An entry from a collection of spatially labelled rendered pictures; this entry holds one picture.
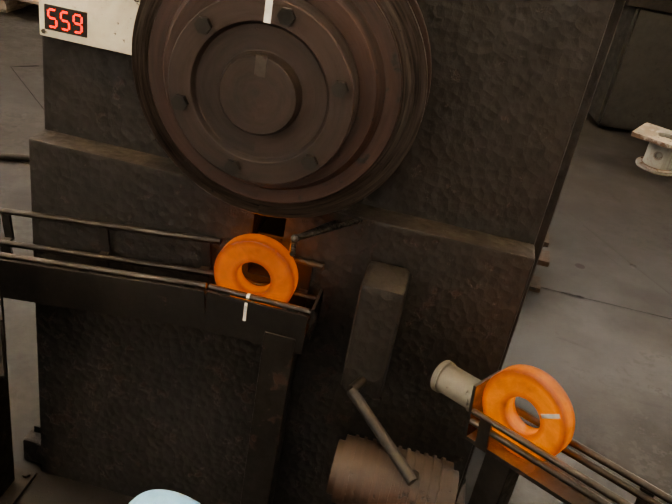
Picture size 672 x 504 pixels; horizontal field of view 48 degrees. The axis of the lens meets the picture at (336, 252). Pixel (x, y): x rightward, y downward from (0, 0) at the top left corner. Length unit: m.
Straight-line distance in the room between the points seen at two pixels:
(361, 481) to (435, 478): 0.13
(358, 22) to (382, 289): 0.45
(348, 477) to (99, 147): 0.76
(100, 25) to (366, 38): 0.53
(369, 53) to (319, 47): 0.08
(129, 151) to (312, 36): 0.55
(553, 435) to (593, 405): 1.36
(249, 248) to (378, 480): 0.46
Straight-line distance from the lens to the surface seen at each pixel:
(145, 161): 1.47
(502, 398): 1.28
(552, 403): 1.23
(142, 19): 1.26
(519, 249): 1.39
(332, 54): 1.09
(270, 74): 1.11
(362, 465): 1.37
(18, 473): 2.05
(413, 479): 1.32
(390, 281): 1.33
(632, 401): 2.71
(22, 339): 2.46
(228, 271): 1.40
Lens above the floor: 1.47
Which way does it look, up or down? 29 degrees down
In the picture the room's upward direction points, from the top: 10 degrees clockwise
